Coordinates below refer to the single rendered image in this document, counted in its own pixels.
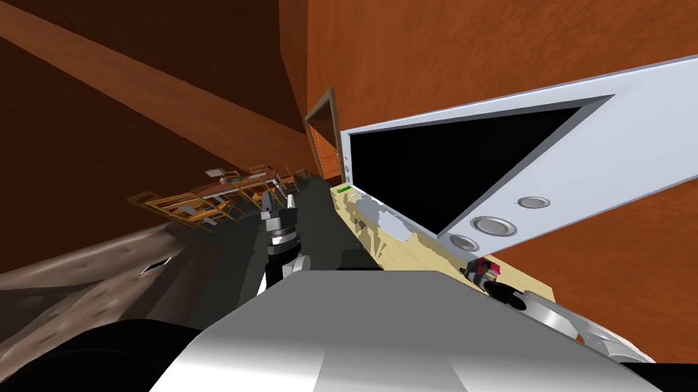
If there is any white framed black screen television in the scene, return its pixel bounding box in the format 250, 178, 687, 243
336, 52, 698, 262

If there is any pale wood television stand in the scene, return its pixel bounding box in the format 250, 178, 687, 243
329, 176, 557, 311

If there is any orange door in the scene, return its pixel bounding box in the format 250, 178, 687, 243
308, 100, 343, 184

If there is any grey brown tufted sofa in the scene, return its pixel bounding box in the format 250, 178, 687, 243
0, 216, 234, 391

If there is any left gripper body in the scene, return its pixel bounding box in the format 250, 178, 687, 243
261, 205, 300, 230

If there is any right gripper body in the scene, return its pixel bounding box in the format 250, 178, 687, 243
464, 265, 496, 291

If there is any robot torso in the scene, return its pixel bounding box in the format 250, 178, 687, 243
128, 257, 666, 392

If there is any red yellow small object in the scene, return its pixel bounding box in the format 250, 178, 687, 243
476, 258, 502, 283

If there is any brown wooden dining table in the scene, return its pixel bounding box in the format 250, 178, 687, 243
192, 168, 287, 205

